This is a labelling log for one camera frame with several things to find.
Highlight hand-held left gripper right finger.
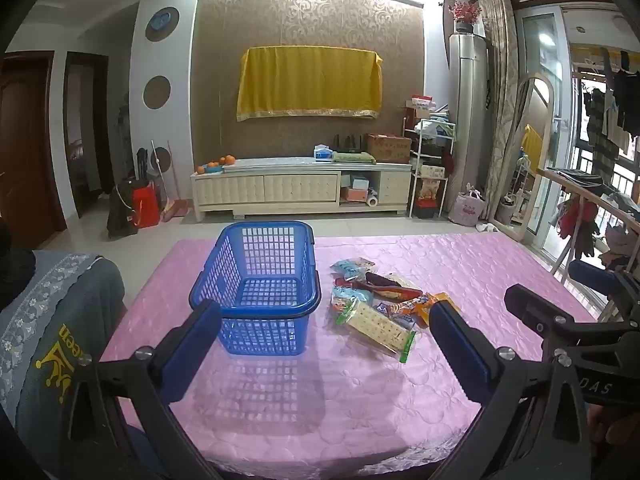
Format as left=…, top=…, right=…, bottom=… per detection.
left=428, top=300, right=593, bottom=480

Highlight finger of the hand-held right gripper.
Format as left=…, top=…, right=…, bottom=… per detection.
left=504, top=284, right=576, bottom=341
left=567, top=260, right=634, bottom=322

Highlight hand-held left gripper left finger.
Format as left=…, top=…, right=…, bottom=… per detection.
left=65, top=299, right=223, bottom=480

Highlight orange snack packet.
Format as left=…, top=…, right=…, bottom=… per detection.
left=395, top=292, right=458, bottom=329

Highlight cracker packet with green ends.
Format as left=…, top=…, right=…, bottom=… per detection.
left=336, top=300, right=417, bottom=363

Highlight blue plastic basket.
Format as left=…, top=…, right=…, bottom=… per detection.
left=189, top=221, right=322, bottom=357

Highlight dark red snack packet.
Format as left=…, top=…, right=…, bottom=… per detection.
left=335, top=272, right=424, bottom=302

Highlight light blue cartoon snack packet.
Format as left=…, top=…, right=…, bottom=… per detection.
left=331, top=257, right=377, bottom=282
left=331, top=285, right=373, bottom=312

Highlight person's right hand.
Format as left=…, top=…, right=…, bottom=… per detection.
left=590, top=402, right=640, bottom=446

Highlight red garment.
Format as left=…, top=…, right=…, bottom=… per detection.
left=555, top=200, right=601, bottom=256

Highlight pink quilted tablecloth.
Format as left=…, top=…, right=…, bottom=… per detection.
left=100, top=234, right=598, bottom=466

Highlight arched standing mirror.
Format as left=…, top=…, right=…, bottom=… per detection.
left=492, top=76, right=555, bottom=243

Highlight pink shopping bag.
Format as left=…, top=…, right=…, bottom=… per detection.
left=448, top=183, right=487, bottom=226

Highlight grey embroidered chair cover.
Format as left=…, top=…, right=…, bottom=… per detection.
left=0, top=250, right=126, bottom=476

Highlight pink broom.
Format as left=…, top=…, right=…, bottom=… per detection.
left=161, top=141, right=191, bottom=223

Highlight red paper bag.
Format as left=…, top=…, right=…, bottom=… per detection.
left=131, top=183, right=160, bottom=228

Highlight black bag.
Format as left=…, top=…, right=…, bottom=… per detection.
left=106, top=177, right=146, bottom=239

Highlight hanging clothes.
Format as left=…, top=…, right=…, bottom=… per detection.
left=582, top=50, right=640, bottom=176

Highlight glass sliding door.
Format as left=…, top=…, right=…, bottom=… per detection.
left=515, top=2, right=573, bottom=261

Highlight white television cabinet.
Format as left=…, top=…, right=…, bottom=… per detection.
left=190, top=157, right=413, bottom=222

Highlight patterned beige curtain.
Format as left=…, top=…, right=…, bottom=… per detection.
left=478, top=0, right=526, bottom=221

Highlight white metal shelf rack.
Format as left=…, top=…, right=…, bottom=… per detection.
left=410, top=117, right=457, bottom=219

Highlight black clothing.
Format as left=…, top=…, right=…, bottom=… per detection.
left=0, top=220, right=36, bottom=311

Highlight silver standing air conditioner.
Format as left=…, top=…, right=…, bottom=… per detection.
left=448, top=33, right=488, bottom=211

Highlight brown cardboard box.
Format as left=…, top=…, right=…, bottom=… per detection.
left=366, top=133, right=412, bottom=164

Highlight black router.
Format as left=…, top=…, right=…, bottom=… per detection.
left=332, top=134, right=368, bottom=155

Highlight red and white boxes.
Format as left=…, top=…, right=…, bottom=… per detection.
left=406, top=94, right=434, bottom=120

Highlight brown wooden door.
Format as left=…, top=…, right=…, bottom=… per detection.
left=0, top=52, right=66, bottom=248

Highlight yellow cloth cover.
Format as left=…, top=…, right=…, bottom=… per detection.
left=236, top=46, right=384, bottom=122

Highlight vase with red flowers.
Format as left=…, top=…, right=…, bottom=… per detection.
left=448, top=0, right=482, bottom=35

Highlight wooden drying rail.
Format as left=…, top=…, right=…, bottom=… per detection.
left=535, top=167, right=640, bottom=281

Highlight white handled mop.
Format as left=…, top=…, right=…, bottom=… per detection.
left=151, top=140, right=171, bottom=211

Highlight dark doorway frame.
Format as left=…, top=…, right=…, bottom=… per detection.
left=62, top=51, right=115, bottom=218

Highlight round wall niche blue plate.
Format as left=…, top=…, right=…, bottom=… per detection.
left=145, top=6, right=180, bottom=42

